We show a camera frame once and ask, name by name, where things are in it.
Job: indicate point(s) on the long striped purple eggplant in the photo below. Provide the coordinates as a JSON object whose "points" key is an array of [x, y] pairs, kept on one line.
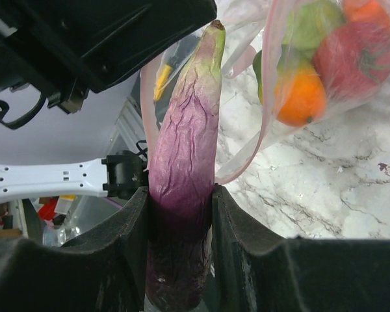
{"points": [[182, 180]]}

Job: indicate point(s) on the green toy mango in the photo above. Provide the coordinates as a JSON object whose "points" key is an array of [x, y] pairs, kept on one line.
{"points": [[300, 88]]}

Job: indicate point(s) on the clear zip top bag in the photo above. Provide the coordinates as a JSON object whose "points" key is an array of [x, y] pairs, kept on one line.
{"points": [[262, 70]]}

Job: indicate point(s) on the red toy bell pepper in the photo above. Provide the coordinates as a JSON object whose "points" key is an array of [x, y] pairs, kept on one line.
{"points": [[353, 61]]}

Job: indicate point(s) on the green toy cabbage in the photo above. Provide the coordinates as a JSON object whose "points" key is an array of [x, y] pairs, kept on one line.
{"points": [[308, 25]]}

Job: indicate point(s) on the orange toy pumpkin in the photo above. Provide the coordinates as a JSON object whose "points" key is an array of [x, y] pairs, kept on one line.
{"points": [[371, 10]]}

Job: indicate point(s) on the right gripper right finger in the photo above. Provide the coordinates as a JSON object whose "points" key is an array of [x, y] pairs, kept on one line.
{"points": [[258, 270]]}

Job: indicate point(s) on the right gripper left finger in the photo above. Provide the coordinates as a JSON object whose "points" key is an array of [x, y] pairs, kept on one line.
{"points": [[103, 269]]}

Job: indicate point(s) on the aluminium frame rail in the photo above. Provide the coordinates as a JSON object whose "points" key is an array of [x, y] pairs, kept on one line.
{"points": [[128, 129]]}

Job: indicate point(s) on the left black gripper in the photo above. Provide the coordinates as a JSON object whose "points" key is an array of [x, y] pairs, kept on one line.
{"points": [[53, 53]]}

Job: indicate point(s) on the black device at table edge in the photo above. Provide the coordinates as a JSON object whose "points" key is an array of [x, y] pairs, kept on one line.
{"points": [[173, 60]]}

